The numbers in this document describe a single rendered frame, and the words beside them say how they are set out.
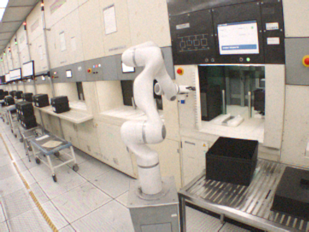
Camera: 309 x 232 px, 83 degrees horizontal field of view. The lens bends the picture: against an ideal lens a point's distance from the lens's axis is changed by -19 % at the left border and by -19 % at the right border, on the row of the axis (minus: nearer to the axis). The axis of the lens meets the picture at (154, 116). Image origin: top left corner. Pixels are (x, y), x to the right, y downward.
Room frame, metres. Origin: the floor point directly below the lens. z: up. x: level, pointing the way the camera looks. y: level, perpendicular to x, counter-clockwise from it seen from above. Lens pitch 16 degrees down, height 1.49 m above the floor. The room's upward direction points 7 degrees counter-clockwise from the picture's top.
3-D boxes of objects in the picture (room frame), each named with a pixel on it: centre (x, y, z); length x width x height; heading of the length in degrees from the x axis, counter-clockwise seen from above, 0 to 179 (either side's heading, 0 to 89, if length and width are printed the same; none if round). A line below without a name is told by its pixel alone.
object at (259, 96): (1.73, -1.07, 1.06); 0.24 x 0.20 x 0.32; 44
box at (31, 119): (3.86, 2.64, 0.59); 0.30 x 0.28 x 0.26; 44
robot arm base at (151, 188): (1.02, 0.06, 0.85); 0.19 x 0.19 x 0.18
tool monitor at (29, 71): (3.62, 2.06, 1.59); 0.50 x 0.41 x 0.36; 134
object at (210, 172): (1.09, -0.45, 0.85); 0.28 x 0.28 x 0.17; 54
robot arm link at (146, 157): (1.03, 0.09, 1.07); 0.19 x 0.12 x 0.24; 71
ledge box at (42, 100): (4.22, 2.42, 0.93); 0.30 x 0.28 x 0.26; 47
